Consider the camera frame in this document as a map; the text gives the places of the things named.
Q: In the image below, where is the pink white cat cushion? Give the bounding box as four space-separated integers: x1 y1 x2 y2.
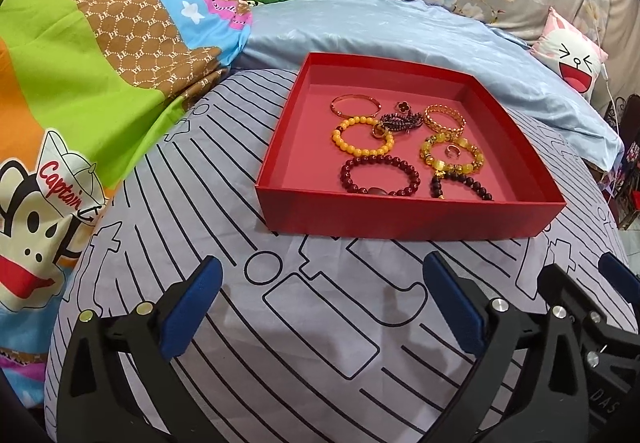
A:
529 7 608 102

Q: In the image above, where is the colourful cartoon monkey quilt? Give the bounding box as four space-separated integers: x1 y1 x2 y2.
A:
1 0 252 407

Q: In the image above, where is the light blue pillow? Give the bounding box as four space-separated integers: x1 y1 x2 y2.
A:
234 0 624 172

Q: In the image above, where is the dark brown gold bead bracelet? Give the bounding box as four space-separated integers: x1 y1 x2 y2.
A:
429 170 495 202

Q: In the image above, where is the dark red bead bracelet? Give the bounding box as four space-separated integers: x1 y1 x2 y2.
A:
339 154 422 198

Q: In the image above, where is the wide gold cuff bracelet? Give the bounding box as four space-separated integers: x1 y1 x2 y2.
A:
423 104 468 137

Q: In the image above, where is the translucent yellow stone bracelet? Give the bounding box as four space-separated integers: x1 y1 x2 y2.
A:
418 132 486 178

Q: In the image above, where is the thin gold bangle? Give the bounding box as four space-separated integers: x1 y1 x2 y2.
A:
329 93 382 118

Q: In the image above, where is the yellow round bead bracelet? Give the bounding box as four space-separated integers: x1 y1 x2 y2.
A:
330 115 395 158

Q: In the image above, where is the dark purple beaded necklace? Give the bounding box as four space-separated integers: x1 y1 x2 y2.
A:
375 109 424 137

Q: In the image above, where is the red jewelry tray box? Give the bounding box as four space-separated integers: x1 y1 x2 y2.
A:
256 53 565 241

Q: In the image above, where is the rose gold hoop earring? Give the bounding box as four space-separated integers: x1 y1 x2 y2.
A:
371 124 388 139

